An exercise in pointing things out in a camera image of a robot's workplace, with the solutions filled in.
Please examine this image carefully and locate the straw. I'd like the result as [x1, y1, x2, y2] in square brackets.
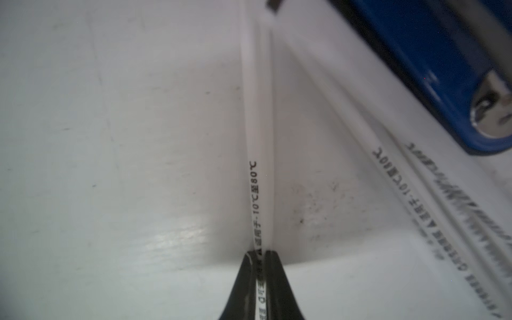
[268, 1, 511, 294]
[240, 1, 275, 319]
[276, 7, 511, 319]

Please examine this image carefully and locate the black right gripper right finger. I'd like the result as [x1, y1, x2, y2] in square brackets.
[265, 250, 305, 320]

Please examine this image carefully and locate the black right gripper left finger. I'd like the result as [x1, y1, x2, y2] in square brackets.
[219, 251, 258, 320]

